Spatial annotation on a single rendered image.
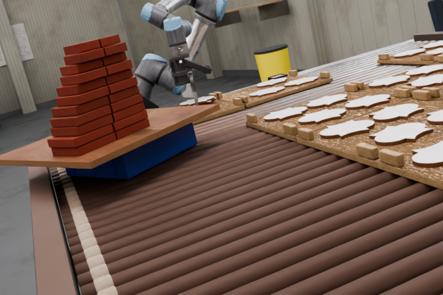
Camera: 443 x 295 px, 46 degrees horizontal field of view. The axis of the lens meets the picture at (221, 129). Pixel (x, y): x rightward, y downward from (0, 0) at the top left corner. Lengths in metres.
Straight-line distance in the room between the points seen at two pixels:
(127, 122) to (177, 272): 0.65
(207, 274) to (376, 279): 0.27
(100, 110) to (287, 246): 0.69
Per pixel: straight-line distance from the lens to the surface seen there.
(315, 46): 7.53
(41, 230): 1.21
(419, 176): 1.07
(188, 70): 2.16
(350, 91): 1.91
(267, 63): 6.57
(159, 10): 2.27
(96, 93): 1.41
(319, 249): 0.89
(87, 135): 1.39
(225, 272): 0.88
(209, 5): 2.56
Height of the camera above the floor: 1.32
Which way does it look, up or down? 13 degrees down
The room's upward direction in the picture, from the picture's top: 13 degrees counter-clockwise
